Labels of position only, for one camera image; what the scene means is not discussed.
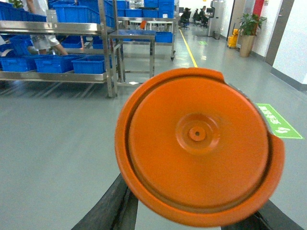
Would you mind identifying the green floor sign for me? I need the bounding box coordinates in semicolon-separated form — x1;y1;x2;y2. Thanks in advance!
256;103;304;139

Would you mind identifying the stainless steel small table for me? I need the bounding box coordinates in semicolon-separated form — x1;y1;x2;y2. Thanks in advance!
108;29;155;86

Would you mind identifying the stainless steel shelf rack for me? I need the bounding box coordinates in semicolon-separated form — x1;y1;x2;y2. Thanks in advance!
0;0;118;97

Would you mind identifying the blue bin with red parts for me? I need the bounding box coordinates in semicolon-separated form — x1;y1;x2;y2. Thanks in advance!
72;55;106;74

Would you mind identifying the middle blue shelf bin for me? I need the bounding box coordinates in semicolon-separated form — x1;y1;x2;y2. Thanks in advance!
35;55;86;73

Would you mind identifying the orange round cap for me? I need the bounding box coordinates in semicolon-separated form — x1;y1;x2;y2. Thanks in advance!
115;68;285;227

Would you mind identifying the tall potted plant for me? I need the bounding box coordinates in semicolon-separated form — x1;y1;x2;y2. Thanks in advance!
238;13;267;58

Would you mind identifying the person in white shorts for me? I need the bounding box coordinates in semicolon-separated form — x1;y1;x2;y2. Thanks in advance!
22;0;68;55

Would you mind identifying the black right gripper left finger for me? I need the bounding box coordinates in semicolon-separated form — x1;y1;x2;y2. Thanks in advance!
73;174;139;230

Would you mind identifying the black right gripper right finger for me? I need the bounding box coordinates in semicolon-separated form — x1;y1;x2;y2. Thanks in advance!
236;200;303;230

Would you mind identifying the yellow mop bucket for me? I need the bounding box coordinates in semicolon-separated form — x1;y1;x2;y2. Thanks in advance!
227;29;239;48

